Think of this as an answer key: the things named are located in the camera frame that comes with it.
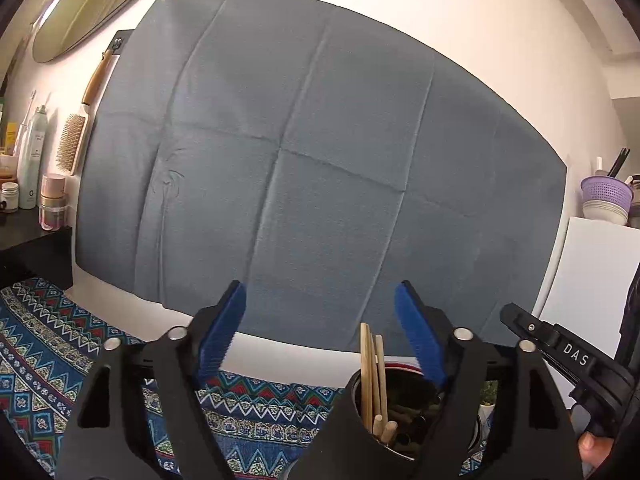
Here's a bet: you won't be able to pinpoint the succulent in white pot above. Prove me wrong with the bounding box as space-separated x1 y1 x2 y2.
475 381 500 443

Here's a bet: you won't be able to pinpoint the stack of white bowls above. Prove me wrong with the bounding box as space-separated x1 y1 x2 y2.
582 200 630 226

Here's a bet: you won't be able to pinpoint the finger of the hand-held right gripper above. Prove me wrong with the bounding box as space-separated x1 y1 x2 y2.
500 302 596 386

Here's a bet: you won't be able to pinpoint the person's right hand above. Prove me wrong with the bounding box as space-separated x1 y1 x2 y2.
577 430 621 478

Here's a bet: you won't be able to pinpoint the white spray bottle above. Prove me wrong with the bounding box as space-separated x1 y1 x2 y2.
17 105 48 210

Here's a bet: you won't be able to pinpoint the pink cosmetic jar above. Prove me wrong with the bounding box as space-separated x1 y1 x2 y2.
39 173 68 231

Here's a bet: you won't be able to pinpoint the black cylindrical utensil holder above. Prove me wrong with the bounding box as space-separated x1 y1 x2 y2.
287 359 488 480

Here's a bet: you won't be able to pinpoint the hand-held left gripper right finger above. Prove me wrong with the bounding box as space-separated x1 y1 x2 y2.
394 281 583 480

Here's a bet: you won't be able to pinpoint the purple colander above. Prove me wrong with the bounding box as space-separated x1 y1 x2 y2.
580 176 633 211

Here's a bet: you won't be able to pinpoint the wooden paddle hairbrush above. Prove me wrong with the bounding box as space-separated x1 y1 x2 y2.
55 102 91 176

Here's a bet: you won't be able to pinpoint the wooden handled brush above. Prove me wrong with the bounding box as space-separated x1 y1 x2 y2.
81 49 115 107

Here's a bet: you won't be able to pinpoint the grey cloth backdrop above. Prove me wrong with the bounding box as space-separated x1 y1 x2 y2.
74 0 568 353

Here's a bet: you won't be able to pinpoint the round wall mirror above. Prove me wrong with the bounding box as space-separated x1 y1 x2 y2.
31 0 173 64

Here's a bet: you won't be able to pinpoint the white toothbrush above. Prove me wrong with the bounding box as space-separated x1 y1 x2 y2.
12 90 38 158

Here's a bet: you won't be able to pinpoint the dark kitchenware item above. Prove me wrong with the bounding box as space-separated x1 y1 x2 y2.
625 175 640 228

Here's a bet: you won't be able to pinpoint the white cabinet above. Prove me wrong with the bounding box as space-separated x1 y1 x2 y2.
530 216 640 366

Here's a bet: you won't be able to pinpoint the black chopsticks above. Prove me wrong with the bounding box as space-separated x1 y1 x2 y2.
606 147 631 178

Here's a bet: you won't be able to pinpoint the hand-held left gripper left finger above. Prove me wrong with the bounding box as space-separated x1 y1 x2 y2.
55 280 248 480

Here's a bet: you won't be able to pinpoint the blue patterned tablecloth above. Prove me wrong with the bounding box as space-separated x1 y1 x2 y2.
0 275 488 480

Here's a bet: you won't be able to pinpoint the black shelf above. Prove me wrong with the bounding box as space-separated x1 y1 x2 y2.
0 207 75 291

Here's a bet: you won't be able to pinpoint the set of wooden chopsticks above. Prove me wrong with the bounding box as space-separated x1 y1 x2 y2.
360 322 398 443

